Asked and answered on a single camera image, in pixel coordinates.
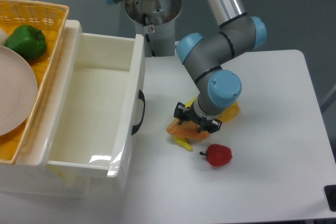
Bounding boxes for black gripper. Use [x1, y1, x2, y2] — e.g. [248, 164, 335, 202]
[174, 102, 222, 134]

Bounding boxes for orange triangle bread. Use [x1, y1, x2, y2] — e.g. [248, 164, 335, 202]
[166, 119, 211, 141]

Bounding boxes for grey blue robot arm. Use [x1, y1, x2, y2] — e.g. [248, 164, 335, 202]
[105, 0, 267, 133]

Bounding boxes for yellow banana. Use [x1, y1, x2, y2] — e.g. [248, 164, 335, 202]
[172, 97, 197, 152]

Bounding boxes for yellow bell pepper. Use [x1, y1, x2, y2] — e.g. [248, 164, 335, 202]
[217, 101, 240, 123]

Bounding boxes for red bell pepper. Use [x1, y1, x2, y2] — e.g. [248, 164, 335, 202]
[199, 144, 233, 167]

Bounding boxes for white plastic drawer box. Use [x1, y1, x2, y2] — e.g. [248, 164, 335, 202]
[1, 20, 145, 197]

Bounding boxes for black object at edge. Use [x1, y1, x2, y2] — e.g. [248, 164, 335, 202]
[324, 185, 336, 212]

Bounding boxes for yellow woven basket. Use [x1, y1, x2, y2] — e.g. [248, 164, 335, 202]
[1, 0, 69, 164]

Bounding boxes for pink plate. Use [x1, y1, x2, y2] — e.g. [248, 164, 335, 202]
[1, 46, 38, 135]

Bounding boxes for green bell pepper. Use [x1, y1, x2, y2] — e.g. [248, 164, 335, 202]
[4, 25, 47, 61]

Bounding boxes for white vegetable in basket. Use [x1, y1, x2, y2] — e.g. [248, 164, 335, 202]
[0, 28, 9, 46]

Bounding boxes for black drawer handle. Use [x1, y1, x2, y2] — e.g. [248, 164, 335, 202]
[131, 89, 146, 135]

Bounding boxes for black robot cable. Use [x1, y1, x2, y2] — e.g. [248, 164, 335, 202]
[142, 13, 158, 57]

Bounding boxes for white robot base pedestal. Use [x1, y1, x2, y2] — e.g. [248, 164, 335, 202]
[125, 0, 182, 57]

